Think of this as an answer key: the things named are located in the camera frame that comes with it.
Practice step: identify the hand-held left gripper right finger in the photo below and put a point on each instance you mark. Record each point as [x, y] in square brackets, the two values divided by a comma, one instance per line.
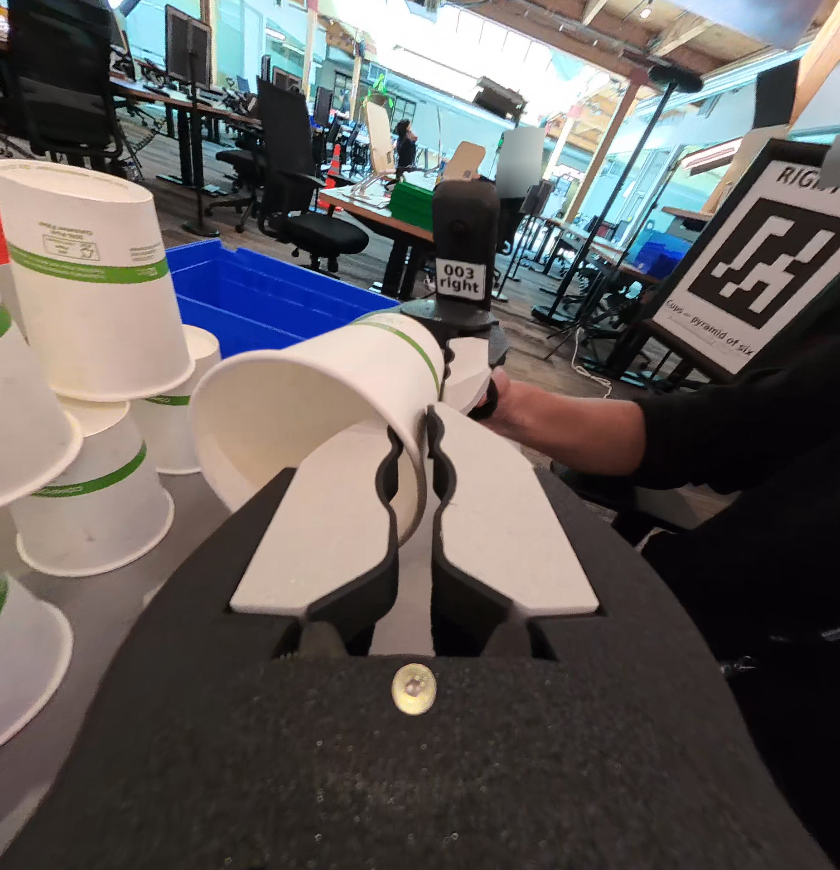
[508, 537]

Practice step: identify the person's right hand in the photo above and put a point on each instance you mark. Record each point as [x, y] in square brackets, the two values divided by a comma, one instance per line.
[529, 414]

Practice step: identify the green banded white paper cup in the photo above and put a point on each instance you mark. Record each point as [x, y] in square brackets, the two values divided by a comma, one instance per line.
[94, 306]
[175, 435]
[19, 666]
[100, 516]
[311, 394]
[19, 421]

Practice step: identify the green plastic bin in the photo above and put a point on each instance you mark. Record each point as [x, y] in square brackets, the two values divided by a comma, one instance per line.
[413, 204]

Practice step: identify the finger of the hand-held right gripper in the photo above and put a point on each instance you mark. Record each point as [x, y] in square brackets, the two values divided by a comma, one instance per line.
[467, 370]

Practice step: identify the black office chair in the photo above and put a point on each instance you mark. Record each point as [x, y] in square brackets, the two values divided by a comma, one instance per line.
[60, 88]
[291, 177]

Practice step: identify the framed tag sign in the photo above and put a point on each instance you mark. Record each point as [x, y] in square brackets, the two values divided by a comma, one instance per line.
[753, 272]

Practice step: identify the person's right forearm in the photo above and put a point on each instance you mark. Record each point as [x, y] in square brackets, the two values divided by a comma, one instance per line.
[597, 435]

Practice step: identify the black pole floor lamp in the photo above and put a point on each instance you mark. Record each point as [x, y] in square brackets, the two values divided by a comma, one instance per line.
[675, 78]

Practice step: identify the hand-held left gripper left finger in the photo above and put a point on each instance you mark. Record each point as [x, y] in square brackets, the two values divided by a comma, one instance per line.
[318, 544]

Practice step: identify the wooden table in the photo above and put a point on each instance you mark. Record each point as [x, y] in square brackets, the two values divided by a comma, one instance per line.
[379, 214]

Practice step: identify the blue plastic bin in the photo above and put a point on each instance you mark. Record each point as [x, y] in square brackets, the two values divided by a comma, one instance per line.
[270, 299]

